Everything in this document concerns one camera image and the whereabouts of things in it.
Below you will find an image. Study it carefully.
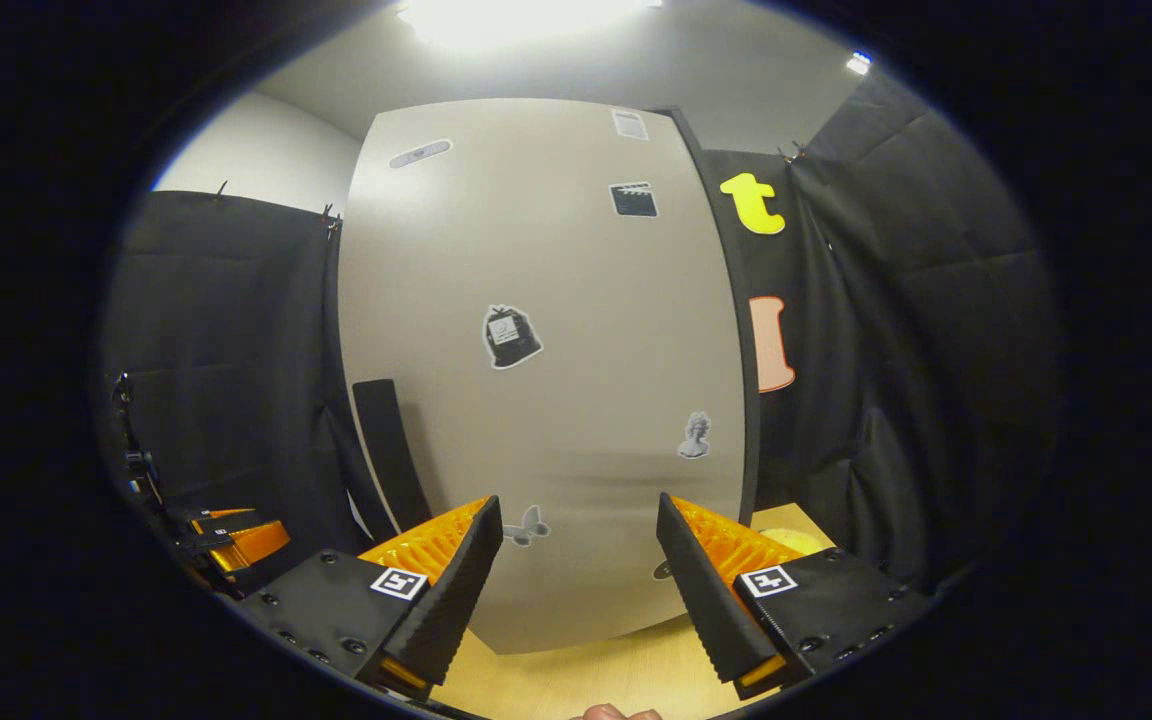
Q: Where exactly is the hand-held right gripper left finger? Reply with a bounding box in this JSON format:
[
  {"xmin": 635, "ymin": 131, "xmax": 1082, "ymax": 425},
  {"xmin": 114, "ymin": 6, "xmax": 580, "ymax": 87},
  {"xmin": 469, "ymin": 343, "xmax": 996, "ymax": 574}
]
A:
[{"xmin": 236, "ymin": 495, "xmax": 504, "ymax": 701}]

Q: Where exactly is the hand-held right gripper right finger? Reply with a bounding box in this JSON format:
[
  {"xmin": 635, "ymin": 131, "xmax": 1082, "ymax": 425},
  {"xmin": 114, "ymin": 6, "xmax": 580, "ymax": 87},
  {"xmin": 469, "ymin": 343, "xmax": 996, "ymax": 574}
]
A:
[{"xmin": 656, "ymin": 492, "xmax": 932, "ymax": 701}]

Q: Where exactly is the black cabinet door handle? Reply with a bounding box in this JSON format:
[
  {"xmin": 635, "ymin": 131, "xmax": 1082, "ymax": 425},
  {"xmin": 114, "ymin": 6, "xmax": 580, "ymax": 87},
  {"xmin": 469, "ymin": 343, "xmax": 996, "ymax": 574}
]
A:
[{"xmin": 352, "ymin": 378, "xmax": 434, "ymax": 533}]

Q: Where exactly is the grey cabinet door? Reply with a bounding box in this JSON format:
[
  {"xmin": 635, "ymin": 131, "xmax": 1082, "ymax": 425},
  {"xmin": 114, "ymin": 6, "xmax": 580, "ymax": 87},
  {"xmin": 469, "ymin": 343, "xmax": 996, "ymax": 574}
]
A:
[{"xmin": 336, "ymin": 97, "xmax": 749, "ymax": 656}]

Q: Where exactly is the yellow plush ball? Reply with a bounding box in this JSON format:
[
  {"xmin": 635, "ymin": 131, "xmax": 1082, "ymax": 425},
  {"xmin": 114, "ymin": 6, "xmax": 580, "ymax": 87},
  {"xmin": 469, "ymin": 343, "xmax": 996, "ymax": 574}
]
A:
[{"xmin": 761, "ymin": 527, "xmax": 827, "ymax": 557}]

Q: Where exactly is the black backdrop cloth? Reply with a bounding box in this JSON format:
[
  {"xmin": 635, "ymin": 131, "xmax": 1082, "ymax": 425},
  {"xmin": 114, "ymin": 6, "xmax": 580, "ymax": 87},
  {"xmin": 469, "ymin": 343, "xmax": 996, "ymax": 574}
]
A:
[{"xmin": 96, "ymin": 70, "xmax": 1067, "ymax": 601}]

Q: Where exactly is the ceiling light panel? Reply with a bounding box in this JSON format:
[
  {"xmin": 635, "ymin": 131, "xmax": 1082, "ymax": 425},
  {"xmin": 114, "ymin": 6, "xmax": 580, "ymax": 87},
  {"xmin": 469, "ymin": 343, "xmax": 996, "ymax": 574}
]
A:
[{"xmin": 396, "ymin": 0, "xmax": 662, "ymax": 51}]

